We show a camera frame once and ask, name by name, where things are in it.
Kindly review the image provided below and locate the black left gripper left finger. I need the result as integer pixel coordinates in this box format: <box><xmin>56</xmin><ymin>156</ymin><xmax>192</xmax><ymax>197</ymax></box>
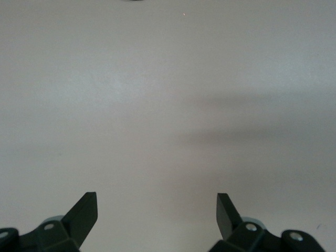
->
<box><xmin>0</xmin><ymin>192</ymin><xmax>99</xmax><ymax>252</ymax></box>

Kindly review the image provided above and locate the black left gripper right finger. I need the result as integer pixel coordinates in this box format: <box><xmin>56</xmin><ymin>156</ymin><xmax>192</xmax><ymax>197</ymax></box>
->
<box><xmin>208</xmin><ymin>193</ymin><xmax>326</xmax><ymax>252</ymax></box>

